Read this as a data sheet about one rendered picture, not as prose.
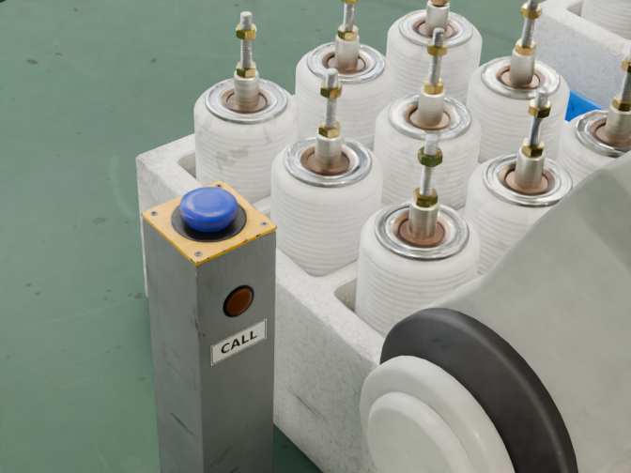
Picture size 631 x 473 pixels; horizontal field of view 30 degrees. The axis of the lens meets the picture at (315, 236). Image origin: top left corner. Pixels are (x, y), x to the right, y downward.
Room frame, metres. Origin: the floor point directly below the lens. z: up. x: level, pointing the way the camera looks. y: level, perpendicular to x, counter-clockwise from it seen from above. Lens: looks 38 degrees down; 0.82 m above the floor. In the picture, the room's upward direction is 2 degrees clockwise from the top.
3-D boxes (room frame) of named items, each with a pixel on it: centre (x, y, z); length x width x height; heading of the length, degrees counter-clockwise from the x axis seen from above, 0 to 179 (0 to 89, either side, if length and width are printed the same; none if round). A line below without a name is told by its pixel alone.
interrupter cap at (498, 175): (0.81, -0.18, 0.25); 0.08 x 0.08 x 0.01
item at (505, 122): (0.98, -0.19, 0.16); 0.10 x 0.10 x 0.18
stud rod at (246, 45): (0.92, 0.07, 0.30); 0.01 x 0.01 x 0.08
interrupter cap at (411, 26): (1.07, -0.11, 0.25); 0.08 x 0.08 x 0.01
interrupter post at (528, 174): (0.81, -0.18, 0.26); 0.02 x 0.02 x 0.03
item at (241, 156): (0.92, 0.07, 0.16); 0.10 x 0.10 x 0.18
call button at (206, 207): (0.66, 0.08, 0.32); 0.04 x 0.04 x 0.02
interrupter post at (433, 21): (1.07, -0.11, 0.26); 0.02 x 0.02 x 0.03
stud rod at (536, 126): (0.81, -0.18, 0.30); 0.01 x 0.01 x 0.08
